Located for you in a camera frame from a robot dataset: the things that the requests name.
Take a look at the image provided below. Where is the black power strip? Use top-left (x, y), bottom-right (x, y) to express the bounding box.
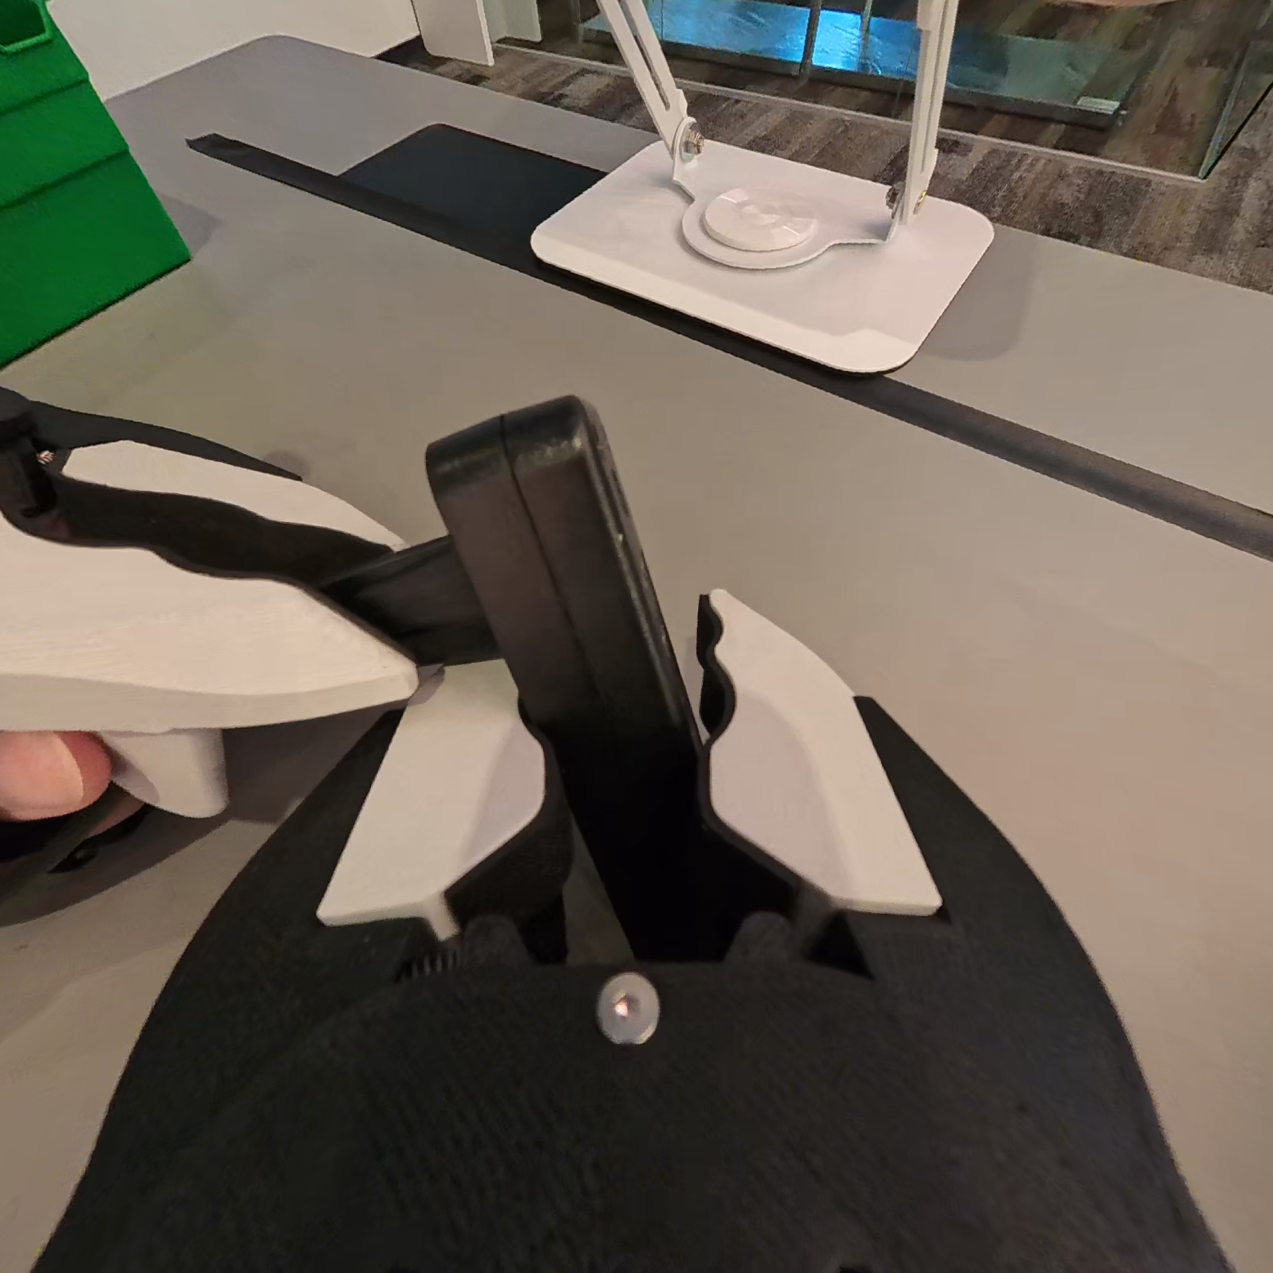
top-left (426, 395), bottom-right (720, 964)

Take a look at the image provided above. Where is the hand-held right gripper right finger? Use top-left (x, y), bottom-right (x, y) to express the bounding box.
top-left (696, 588), bottom-right (945, 917)

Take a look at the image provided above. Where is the green plastic bin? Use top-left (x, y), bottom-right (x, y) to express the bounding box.
top-left (0, 0), bottom-right (193, 371)

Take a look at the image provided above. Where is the person's left hand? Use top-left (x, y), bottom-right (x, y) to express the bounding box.
top-left (0, 730), bottom-right (113, 823)

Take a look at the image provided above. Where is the document holder with white base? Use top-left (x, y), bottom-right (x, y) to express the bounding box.
top-left (531, 0), bottom-right (998, 379)

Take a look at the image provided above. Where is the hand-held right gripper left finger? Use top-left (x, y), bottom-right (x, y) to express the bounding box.
top-left (317, 694), bottom-right (563, 930)

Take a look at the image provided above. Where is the black power plug cord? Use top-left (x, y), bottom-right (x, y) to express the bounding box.
top-left (319, 535), bottom-right (501, 670)

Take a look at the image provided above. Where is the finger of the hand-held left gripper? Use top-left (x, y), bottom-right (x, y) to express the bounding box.
top-left (0, 515), bottom-right (423, 821)
top-left (51, 438), bottom-right (411, 588)

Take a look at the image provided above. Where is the glass railing panel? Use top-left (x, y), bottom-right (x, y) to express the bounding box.
top-left (493, 0), bottom-right (1273, 182)

